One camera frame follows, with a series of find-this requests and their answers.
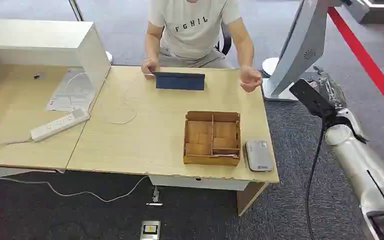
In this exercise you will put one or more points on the white plug adapter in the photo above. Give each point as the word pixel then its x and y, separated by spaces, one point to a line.
pixel 155 197

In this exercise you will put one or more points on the printed paper sheet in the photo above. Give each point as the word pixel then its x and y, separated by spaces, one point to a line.
pixel 72 92

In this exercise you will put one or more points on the wooden desk leg panel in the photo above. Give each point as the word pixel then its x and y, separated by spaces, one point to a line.
pixel 250 197

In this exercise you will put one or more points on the white desk shelf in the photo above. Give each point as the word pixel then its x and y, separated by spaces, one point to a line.
pixel 36 39

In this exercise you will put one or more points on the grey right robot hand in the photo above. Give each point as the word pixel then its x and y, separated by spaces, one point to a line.
pixel 313 99

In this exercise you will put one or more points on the person's left hand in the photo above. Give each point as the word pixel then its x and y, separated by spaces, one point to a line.
pixel 250 78

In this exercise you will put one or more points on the person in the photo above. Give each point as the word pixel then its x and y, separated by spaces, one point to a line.
pixel 195 33

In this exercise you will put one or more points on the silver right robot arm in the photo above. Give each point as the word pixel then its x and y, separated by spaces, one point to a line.
pixel 361 169

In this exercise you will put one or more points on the black office chair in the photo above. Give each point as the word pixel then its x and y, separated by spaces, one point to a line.
pixel 226 44

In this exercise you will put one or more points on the white kiosk stand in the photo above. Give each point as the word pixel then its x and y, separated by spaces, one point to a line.
pixel 303 43

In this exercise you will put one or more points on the person's right hand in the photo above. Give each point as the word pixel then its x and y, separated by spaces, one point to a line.
pixel 150 66

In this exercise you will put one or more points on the white platform base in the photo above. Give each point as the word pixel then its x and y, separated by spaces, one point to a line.
pixel 380 11

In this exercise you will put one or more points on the wooden compartment box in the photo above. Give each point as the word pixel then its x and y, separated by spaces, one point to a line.
pixel 198 160

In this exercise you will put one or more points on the white desk front rail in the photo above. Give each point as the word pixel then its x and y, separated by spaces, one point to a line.
pixel 198 182

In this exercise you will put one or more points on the card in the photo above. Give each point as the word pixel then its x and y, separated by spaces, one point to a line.
pixel 225 154

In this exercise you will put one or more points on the white power strip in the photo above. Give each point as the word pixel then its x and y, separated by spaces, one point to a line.
pixel 59 125

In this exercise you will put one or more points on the dark blue tablet case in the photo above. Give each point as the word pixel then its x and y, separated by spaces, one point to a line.
pixel 179 82

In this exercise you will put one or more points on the metal floor socket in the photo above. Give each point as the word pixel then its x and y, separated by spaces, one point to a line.
pixel 150 230

